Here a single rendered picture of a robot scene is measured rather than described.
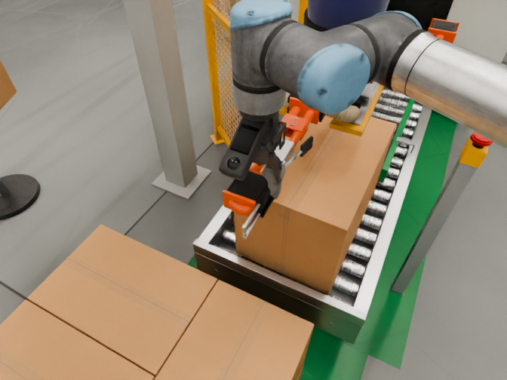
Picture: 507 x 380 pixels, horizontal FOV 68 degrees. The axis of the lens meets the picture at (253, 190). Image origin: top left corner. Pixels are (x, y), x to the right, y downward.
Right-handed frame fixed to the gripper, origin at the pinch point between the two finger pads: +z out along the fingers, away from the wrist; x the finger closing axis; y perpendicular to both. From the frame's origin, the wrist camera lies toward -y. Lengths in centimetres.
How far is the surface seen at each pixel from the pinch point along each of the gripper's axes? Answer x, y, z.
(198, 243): 34, 20, 66
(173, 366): 19, -22, 73
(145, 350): 30, -22, 73
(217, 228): 32, 31, 67
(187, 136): 96, 98, 89
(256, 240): 12, 26, 57
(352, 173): -13, 50, 32
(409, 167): -32, 105, 67
